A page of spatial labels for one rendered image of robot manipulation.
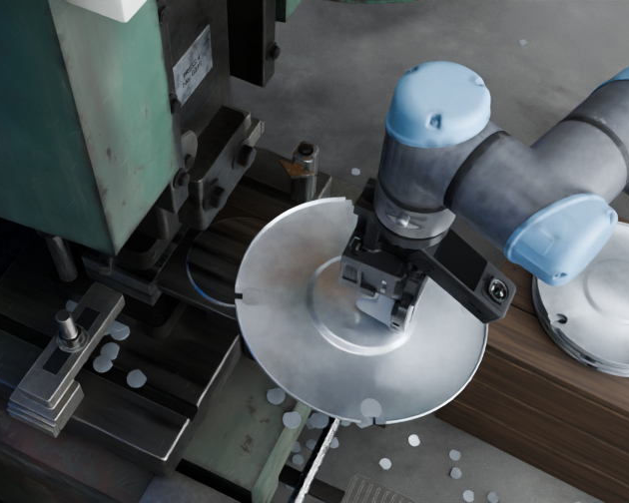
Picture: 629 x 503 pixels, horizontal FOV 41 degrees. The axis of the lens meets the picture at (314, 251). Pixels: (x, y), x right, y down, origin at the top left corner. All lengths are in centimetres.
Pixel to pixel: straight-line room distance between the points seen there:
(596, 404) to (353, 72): 118
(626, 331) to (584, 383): 11
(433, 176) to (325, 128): 152
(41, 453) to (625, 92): 76
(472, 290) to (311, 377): 21
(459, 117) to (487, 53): 180
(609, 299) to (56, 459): 93
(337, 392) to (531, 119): 149
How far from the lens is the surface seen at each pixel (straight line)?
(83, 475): 107
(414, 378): 93
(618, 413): 150
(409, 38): 243
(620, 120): 70
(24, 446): 109
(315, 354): 92
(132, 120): 61
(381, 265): 81
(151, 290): 99
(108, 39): 55
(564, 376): 147
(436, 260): 78
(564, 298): 150
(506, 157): 65
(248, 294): 94
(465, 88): 66
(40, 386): 97
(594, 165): 67
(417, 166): 67
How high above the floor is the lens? 161
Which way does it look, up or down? 56 degrees down
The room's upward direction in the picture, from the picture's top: 5 degrees clockwise
